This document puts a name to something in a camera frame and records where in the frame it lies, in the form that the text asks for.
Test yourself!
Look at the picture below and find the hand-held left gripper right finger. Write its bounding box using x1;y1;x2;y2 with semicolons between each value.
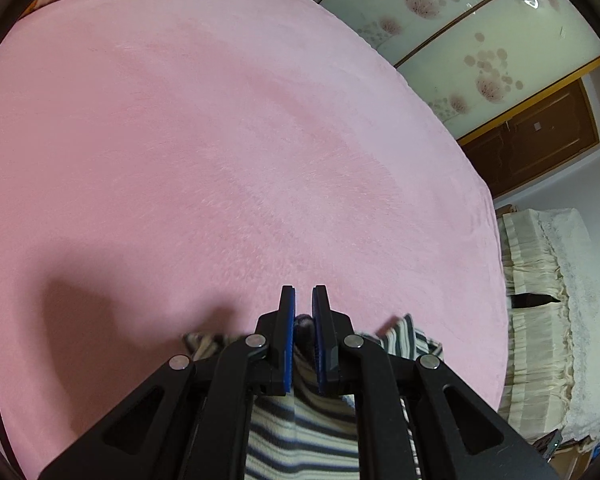
310;284;562;480

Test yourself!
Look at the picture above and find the pink fleece blanket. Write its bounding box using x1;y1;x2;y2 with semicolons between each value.
0;0;511;480

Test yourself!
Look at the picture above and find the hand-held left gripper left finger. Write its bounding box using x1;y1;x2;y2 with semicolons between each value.
36;285;298;480

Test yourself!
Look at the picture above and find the brown wooden door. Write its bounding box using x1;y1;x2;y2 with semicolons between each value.
460;77;600;198

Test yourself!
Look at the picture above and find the floral sliding door wardrobe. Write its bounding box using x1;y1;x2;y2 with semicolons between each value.
265;0;600;143

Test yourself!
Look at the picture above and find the navy white striped shirt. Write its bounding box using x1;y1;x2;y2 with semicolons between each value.
182;314;443;480

